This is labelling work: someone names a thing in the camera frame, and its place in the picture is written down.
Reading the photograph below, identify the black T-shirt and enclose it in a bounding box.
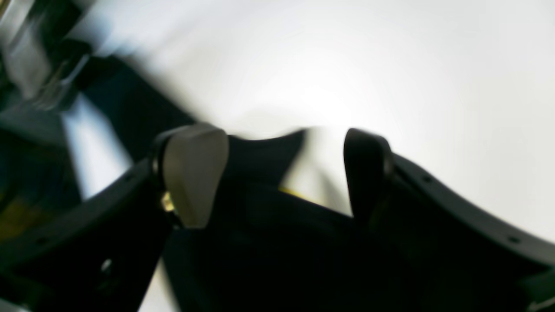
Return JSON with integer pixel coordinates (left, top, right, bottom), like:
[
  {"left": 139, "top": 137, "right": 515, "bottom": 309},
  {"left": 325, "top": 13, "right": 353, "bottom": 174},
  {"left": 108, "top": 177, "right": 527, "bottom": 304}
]
[{"left": 78, "top": 56, "right": 434, "bottom": 312}]

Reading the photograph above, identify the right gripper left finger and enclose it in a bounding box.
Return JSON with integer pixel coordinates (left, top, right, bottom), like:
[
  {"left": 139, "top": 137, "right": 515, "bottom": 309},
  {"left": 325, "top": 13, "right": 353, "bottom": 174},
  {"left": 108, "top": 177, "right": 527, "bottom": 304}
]
[{"left": 1, "top": 125, "right": 229, "bottom": 312}]

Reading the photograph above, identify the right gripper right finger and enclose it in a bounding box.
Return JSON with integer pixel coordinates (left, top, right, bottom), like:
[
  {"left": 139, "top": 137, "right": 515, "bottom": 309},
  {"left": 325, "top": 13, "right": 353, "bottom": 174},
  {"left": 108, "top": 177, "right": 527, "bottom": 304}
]
[{"left": 343, "top": 128, "right": 555, "bottom": 312}]

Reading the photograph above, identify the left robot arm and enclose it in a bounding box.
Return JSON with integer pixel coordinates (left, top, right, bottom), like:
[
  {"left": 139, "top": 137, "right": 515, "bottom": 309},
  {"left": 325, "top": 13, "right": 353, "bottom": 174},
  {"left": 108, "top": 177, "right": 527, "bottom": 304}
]
[{"left": 0, "top": 0, "right": 91, "bottom": 146}]

